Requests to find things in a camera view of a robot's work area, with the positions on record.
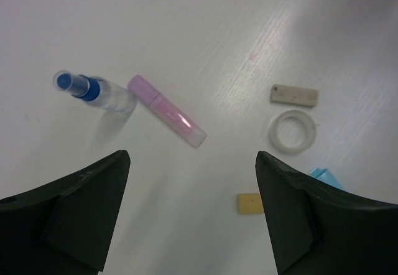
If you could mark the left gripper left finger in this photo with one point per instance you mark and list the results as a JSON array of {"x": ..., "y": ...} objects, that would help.
[{"x": 65, "y": 226}]

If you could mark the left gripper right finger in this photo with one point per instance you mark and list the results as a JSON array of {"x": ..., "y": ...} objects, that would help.
[{"x": 316, "y": 228}]

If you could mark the light blue marker cap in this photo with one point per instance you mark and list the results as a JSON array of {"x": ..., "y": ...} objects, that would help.
[{"x": 325, "y": 176}]

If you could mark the yellow eraser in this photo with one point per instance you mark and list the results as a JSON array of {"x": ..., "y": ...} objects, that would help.
[{"x": 249, "y": 204}]

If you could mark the clear tape roll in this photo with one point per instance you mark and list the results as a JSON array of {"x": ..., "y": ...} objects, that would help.
[{"x": 292, "y": 132}]

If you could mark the grey rectangular eraser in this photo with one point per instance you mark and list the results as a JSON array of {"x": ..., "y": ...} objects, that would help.
[{"x": 294, "y": 95}]

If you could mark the small blue-capped clear bottle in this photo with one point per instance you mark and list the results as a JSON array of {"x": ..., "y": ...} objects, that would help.
[{"x": 96, "y": 92}]

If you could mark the light pink highlighter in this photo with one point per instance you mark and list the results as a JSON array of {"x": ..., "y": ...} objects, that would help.
[{"x": 166, "y": 111}]

